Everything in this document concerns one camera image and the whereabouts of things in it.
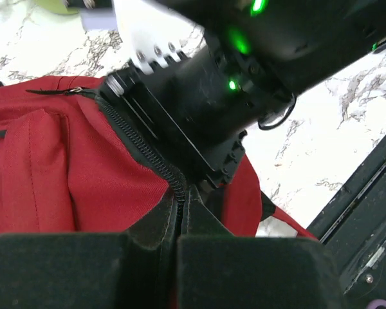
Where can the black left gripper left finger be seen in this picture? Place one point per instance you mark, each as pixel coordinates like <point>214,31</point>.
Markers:
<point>128,269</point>

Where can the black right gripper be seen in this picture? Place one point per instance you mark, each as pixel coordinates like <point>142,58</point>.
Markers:
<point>194,111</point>

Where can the red student backpack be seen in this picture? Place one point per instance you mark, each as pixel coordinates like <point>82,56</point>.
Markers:
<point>63,168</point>

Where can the green plastic tray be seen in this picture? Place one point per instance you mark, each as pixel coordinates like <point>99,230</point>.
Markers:
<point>56,7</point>

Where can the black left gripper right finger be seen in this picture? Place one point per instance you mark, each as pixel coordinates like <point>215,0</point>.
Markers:
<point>216,269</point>

